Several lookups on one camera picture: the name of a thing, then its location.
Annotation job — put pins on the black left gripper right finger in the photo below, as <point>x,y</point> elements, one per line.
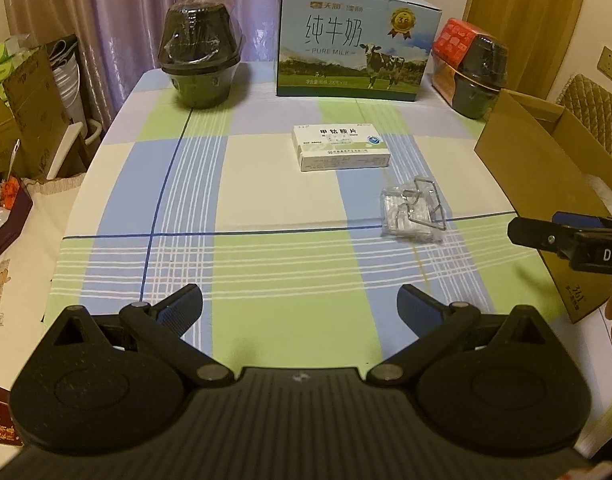
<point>438,327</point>

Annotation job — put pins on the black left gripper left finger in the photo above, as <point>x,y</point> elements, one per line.
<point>158,329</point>

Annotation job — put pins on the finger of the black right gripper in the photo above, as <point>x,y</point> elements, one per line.
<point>542,235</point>
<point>582,222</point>

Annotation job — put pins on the brown cardboard box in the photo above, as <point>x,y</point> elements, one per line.
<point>546,161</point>

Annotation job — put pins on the clear bag with metal clip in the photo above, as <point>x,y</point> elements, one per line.
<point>413,210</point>

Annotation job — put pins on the checkered tablecloth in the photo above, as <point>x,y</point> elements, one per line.
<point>293,266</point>

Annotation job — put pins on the black wrapped bowl right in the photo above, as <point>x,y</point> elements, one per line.
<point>480,76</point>

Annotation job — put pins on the black wrapped bowl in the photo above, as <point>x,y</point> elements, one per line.
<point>201,46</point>
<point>480,76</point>

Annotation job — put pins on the dark red gift box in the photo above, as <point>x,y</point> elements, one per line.
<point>20,206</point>

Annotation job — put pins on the white medicine box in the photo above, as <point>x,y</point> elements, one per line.
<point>339,146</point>

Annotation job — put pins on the brown wooden door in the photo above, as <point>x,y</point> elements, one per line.
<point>537,34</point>

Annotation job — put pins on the red snack box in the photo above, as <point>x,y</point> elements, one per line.
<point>454,41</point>

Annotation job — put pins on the cardboard boxes on floor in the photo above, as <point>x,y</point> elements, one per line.
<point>33,120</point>

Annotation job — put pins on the black wrapped bowl left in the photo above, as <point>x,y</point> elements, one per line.
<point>201,46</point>

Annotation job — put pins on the blue milk carton box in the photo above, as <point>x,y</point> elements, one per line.
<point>368,49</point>

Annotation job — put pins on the purple curtain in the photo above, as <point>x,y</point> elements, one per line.
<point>118,39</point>

